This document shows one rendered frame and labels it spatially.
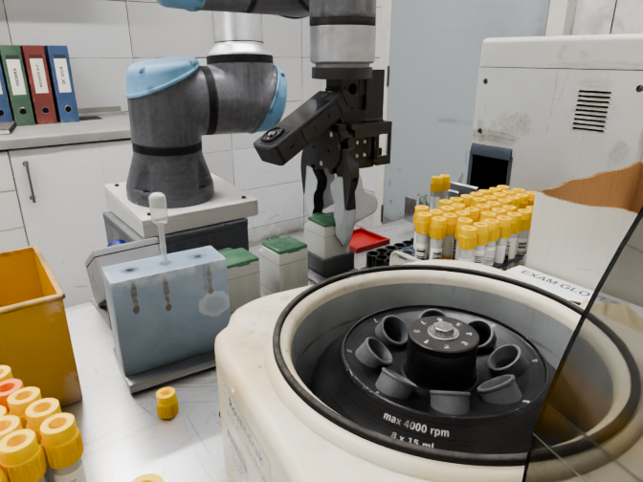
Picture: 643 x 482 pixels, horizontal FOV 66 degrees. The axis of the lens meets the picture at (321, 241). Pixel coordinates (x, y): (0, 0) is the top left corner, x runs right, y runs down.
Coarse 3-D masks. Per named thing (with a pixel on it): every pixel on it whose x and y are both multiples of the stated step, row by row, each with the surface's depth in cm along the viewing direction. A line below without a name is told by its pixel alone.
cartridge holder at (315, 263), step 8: (312, 256) 63; (336, 256) 63; (344, 256) 63; (352, 256) 64; (312, 264) 64; (320, 264) 62; (328, 264) 62; (336, 264) 63; (344, 264) 64; (352, 264) 64; (312, 272) 64; (320, 272) 63; (328, 272) 62; (336, 272) 63; (344, 272) 64; (320, 280) 62
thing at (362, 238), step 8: (360, 232) 81; (368, 232) 80; (352, 240) 78; (360, 240) 78; (368, 240) 78; (376, 240) 78; (384, 240) 76; (352, 248) 74; (360, 248) 73; (368, 248) 75
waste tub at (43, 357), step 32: (0, 256) 47; (32, 256) 48; (0, 288) 47; (32, 288) 49; (0, 320) 37; (32, 320) 38; (64, 320) 39; (0, 352) 37; (32, 352) 39; (64, 352) 40; (32, 384) 39; (64, 384) 41
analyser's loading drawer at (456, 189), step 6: (450, 186) 85; (456, 186) 84; (462, 186) 83; (468, 186) 82; (474, 186) 82; (450, 192) 80; (456, 192) 79; (462, 192) 83; (468, 192) 82; (408, 198) 80; (414, 198) 79; (408, 204) 80; (414, 204) 79; (408, 210) 80; (414, 210) 79; (408, 216) 81
